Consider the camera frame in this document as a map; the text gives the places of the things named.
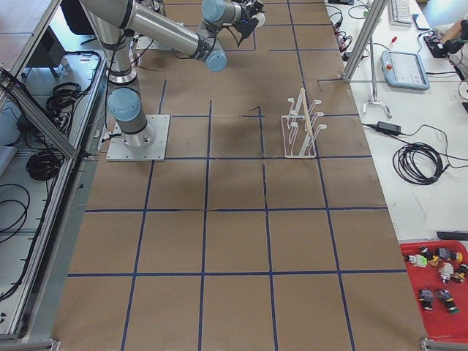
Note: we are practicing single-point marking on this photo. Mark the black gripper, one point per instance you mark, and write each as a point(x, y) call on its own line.
point(251, 13)

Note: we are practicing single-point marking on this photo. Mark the white keyboard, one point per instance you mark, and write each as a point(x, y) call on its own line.
point(399, 12)

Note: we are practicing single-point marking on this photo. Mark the teach pendant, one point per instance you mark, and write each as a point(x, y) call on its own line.
point(404, 70)

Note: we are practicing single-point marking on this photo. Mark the black power adapter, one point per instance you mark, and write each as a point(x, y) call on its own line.
point(388, 128)

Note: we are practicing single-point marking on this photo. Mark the seated person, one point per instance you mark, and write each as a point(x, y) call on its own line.
point(455, 41)

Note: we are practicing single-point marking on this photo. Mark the red parts tray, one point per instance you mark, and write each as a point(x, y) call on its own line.
point(438, 274)

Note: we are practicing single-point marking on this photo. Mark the white wire cup rack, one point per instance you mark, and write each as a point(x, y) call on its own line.
point(299, 131)

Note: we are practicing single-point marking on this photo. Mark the aluminium frame post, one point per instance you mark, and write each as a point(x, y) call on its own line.
point(363, 38)

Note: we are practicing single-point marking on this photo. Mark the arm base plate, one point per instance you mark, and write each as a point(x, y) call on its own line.
point(150, 144)

